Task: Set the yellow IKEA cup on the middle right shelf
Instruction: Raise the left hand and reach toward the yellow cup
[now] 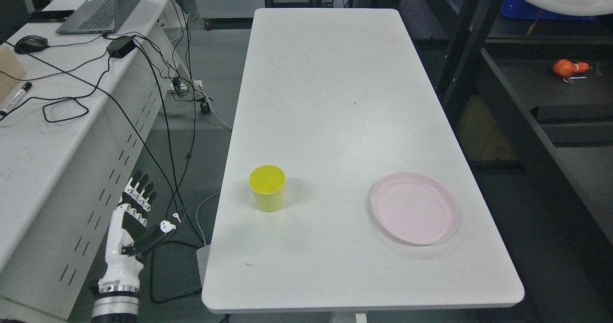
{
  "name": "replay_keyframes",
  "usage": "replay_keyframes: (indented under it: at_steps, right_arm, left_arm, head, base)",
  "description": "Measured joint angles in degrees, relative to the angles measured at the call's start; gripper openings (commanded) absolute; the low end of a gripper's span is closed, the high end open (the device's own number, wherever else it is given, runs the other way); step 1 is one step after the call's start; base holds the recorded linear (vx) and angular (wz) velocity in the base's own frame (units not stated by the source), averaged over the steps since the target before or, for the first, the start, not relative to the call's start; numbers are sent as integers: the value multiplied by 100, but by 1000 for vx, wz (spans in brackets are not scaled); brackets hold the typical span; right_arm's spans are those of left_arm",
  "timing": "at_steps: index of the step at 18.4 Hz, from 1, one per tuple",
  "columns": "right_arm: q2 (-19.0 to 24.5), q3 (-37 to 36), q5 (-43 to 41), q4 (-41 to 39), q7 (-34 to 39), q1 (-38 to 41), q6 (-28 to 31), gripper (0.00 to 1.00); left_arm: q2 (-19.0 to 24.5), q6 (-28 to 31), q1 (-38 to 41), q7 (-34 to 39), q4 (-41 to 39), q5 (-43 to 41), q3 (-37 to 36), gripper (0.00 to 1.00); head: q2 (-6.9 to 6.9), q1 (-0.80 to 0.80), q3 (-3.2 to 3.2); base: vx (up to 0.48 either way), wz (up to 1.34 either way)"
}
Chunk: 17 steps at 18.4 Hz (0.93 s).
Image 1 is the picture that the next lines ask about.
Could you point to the yellow plastic cup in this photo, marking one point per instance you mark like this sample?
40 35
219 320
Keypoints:
267 184

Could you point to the black smartphone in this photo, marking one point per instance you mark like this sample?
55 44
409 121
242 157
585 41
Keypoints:
49 16

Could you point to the orange toy object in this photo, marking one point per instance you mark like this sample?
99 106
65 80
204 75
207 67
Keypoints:
565 68

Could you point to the black power adapter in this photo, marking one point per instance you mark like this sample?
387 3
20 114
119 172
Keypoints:
120 47

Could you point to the black metal shelf rack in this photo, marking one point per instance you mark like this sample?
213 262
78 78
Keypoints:
559 128

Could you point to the grey laptop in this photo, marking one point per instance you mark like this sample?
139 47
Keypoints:
98 16

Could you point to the black computer mouse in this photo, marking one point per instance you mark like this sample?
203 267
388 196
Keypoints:
30 44

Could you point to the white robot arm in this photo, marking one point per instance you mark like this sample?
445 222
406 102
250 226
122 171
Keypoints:
118 306

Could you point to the pink plastic plate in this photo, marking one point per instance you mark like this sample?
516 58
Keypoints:
414 208

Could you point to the black marker pen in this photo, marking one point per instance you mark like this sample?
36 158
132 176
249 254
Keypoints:
15 99

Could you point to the white work table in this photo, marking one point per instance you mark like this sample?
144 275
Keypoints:
339 99

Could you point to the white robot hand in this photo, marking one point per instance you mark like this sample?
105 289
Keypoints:
128 236

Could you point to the white side desk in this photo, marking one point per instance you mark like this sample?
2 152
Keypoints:
66 155

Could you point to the white power strip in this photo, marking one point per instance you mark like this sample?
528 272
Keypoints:
179 87

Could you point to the cardboard box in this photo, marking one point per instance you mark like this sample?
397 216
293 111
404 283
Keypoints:
11 71

